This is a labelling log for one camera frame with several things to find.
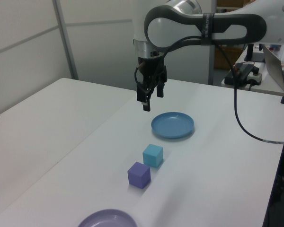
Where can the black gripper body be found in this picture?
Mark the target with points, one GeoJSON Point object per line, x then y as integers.
{"type": "Point", "coordinates": [153, 68]}

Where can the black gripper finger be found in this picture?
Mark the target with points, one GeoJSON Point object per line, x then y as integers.
{"type": "Point", "coordinates": [161, 91]}
{"type": "Point", "coordinates": [142, 92]}

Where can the cyan cube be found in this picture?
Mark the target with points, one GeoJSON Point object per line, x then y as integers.
{"type": "Point", "coordinates": [152, 156]}

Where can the purple cube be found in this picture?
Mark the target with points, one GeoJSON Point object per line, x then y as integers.
{"type": "Point", "coordinates": [138, 176]}

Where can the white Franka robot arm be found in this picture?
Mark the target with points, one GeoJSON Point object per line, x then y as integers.
{"type": "Point", "coordinates": [163, 26]}

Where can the blue plate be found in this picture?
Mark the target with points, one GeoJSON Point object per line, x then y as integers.
{"type": "Point", "coordinates": [172, 125]}

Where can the cardboard box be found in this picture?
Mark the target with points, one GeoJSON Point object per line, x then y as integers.
{"type": "Point", "coordinates": [237, 53]}

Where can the grey emergency stop button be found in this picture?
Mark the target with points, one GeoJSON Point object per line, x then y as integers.
{"type": "Point", "coordinates": [256, 76]}

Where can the black monitor stand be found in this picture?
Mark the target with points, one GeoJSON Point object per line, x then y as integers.
{"type": "Point", "coordinates": [250, 52]}

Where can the white desk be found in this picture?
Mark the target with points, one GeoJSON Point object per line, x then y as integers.
{"type": "Point", "coordinates": [269, 88]}

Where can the grey laptop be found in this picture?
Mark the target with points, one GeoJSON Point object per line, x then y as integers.
{"type": "Point", "coordinates": [273, 63]}

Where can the purple plate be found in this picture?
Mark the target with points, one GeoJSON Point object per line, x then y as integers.
{"type": "Point", "coordinates": [106, 220]}

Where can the grey partition post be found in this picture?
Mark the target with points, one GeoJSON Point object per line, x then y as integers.
{"type": "Point", "coordinates": [211, 71]}
{"type": "Point", "coordinates": [66, 47]}

